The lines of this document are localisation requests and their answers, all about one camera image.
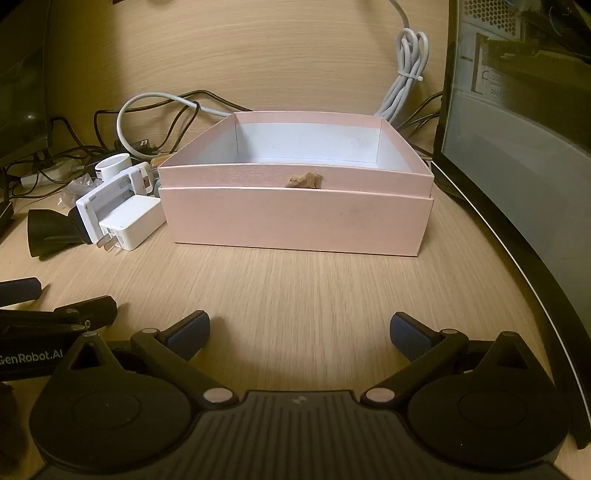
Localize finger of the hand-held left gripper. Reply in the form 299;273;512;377
0;277;44;308
0;295;117;334

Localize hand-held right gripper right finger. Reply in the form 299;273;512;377
360;311;553;410

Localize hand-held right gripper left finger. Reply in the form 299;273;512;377
52;310;239;410

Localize white cube charger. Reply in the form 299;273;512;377
98;195;166;252

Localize white battery charger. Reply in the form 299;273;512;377
75;178;155;245

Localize small white cup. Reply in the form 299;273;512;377
95;154;134;183

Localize pink cardboard box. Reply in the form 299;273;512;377
158;111;435;258

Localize black keyboard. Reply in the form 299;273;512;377
0;199;14;241

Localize white power strip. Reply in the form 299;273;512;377
21;164;93;186

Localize black monitor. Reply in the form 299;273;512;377
0;0;52;163

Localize computer case with glass side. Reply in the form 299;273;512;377
433;0;591;437

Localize black cable tangle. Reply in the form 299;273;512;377
0;90;254;188

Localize white looped cable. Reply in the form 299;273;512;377
116;92;232;155

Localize black cables beside computer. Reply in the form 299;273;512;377
390;91;445;139

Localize bundled white cable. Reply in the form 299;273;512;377
373;0;431;124

